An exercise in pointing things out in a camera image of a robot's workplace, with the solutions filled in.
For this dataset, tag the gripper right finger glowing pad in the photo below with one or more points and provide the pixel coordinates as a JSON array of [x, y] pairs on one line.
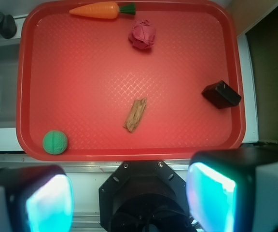
[[234, 190]]

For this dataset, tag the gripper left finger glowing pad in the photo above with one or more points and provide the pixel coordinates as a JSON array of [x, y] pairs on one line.
[[35, 199]]

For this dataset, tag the small black box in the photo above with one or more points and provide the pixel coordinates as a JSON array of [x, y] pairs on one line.
[[221, 95]]

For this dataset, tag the green textured ball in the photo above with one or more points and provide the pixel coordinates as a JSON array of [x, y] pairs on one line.
[[55, 142]]

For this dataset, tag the brown wood piece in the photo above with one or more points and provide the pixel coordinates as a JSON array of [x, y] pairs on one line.
[[135, 114]]

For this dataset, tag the grey toy sink basin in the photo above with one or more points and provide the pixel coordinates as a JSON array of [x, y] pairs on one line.
[[9, 57]]

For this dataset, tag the red plastic tray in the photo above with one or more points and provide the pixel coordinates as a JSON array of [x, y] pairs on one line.
[[81, 76]]

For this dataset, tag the crumpled red paper ball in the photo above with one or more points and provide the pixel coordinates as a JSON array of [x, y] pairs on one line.
[[142, 35]]

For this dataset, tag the orange toy carrot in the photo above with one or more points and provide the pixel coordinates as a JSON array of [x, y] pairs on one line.
[[104, 10]]

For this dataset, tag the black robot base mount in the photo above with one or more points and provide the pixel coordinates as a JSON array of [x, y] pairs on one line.
[[144, 196]]

